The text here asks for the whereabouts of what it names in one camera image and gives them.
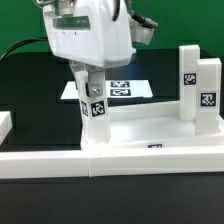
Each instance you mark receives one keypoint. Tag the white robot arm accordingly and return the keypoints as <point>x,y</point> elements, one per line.
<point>141,28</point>

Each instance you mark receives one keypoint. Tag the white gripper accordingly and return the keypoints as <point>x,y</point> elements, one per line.
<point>96,33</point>

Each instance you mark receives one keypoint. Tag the white block at left edge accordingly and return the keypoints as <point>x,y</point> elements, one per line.
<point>5,125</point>

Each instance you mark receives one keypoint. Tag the fiducial marker sheet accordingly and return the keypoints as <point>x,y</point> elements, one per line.
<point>115,89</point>

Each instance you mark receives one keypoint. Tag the white L-shaped guide fence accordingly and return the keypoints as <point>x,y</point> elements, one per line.
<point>111,162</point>

